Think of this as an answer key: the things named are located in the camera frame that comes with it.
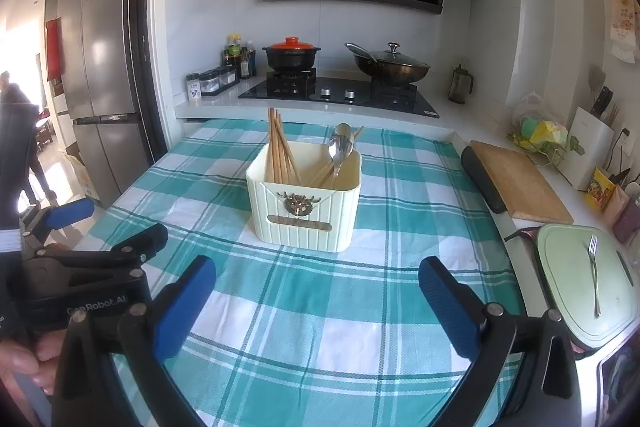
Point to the white wall socket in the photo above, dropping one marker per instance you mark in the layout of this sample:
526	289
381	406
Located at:
623	139

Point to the red wall hanging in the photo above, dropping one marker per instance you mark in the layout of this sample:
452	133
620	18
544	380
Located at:
54	49

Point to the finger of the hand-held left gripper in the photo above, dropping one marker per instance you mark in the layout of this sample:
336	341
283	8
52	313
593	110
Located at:
147	239
70	212

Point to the dark soy sauce bottle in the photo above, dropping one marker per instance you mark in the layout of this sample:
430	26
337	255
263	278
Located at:
247	62

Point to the hanging printed food packet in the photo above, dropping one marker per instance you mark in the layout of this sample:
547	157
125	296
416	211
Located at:
625	22

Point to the wooden cutting board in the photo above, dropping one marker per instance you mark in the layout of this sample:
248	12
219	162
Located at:
525	182

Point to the cardboard box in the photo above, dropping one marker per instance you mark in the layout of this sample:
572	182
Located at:
82	179

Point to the cream ribbed utensil holder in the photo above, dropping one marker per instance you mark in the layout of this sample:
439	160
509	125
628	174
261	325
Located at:
320	222

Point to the white knife block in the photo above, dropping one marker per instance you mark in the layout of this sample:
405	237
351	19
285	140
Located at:
590	147

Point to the white-labelled spice jar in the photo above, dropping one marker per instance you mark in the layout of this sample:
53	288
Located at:
193	88

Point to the teal plaid tablecloth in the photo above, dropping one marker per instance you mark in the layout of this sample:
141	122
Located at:
325	307

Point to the dark wok with glass lid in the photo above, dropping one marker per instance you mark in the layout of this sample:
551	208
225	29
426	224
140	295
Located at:
395	67

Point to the pale green electric pan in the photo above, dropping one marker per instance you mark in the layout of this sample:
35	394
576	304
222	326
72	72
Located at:
565	282

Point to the purple glass jar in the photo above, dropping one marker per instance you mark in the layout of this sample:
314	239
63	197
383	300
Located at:
630	224

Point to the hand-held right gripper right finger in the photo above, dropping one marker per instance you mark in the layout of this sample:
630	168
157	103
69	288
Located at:
445	302

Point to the yellow green plastic bags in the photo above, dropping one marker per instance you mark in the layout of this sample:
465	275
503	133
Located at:
542	132

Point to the silver refrigerator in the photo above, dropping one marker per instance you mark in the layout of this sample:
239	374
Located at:
105	57

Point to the yellow printed cup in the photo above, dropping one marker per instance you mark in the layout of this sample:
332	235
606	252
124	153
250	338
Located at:
600	189

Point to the black clay pot, red lid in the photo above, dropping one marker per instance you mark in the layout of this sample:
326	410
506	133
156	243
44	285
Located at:
292	57

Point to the pink cup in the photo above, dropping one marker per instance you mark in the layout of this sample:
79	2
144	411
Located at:
617	207

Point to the black gas cooktop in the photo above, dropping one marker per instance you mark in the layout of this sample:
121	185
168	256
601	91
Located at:
350	99

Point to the steel fork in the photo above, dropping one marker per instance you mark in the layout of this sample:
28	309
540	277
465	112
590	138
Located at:
595	277

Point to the metal ladle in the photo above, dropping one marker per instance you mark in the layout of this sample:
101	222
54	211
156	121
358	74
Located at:
359	51

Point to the dark glass pitcher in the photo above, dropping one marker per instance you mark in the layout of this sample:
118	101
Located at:
459	87

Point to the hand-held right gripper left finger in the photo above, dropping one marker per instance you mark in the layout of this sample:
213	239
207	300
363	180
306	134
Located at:
185	307

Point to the black rolled mat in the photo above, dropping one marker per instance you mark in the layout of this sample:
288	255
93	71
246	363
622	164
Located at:
482	179

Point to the yellow-capped sauce bottle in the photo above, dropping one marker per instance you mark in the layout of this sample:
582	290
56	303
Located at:
234	49

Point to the small dark sauce bottle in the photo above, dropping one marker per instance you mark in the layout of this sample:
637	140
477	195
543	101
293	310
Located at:
227	59

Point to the person's left hand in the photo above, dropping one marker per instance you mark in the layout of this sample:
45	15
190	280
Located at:
20	364

